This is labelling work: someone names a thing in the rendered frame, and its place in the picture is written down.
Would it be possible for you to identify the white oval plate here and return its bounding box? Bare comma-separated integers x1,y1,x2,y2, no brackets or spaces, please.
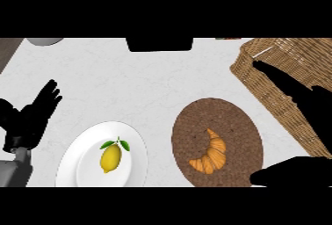
55,120,149,188

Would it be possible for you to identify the brown wicker basket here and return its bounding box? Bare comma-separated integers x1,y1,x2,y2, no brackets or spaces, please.
229,38,332,160

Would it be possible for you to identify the grey round bowl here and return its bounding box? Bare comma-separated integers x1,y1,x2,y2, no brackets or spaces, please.
27,38,65,47

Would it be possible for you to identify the dark brown panel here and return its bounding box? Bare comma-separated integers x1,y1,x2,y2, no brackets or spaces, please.
0,38,25,74

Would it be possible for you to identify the black box appliance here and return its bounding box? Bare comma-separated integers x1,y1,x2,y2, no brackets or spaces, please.
126,38,195,53

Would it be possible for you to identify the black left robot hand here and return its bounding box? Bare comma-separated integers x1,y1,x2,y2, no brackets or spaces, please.
0,78,64,154

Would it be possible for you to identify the brown round woven placemat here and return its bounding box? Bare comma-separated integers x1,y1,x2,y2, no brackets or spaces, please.
170,98,264,188

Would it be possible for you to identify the golden croissant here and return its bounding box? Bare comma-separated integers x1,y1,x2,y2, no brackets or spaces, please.
188,127,229,175

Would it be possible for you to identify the yellow lemon with leaves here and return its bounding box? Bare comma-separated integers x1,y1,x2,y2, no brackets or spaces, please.
99,135,132,174

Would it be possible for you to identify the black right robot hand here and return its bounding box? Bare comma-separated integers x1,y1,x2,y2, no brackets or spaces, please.
250,60,332,188

